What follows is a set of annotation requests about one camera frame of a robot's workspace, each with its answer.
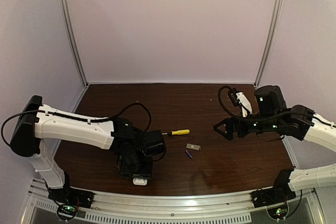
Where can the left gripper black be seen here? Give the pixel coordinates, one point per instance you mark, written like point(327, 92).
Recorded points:
point(137, 171)

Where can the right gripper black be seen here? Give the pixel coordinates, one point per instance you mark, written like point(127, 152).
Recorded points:
point(237, 128)

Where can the yellow handled screwdriver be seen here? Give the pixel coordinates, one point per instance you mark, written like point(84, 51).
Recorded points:
point(178, 132)

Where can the grey battery cover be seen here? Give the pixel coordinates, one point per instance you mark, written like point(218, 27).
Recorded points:
point(193, 147)

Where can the purple battery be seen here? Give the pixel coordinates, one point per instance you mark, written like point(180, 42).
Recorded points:
point(189, 154)

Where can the white remote control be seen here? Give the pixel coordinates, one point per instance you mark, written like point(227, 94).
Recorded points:
point(140, 181)

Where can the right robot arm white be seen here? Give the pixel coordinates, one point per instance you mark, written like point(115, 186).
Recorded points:
point(298, 121)

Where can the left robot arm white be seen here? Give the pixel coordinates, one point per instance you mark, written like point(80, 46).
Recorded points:
point(135, 148)

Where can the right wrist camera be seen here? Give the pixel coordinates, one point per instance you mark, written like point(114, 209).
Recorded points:
point(240, 100)

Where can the aluminium front rail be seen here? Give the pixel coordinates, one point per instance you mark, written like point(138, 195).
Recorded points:
point(222, 208)

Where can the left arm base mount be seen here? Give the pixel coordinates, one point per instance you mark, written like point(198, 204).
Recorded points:
point(75, 197)

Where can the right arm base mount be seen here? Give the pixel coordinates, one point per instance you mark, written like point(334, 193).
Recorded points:
point(271, 196)

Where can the right aluminium frame post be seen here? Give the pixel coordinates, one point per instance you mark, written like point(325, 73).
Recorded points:
point(276, 12)

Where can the aluminium frame post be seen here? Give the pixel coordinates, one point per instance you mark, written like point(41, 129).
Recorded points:
point(276, 12)
point(72, 42)

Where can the left aluminium frame post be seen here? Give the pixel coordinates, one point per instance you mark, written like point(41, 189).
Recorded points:
point(72, 42)

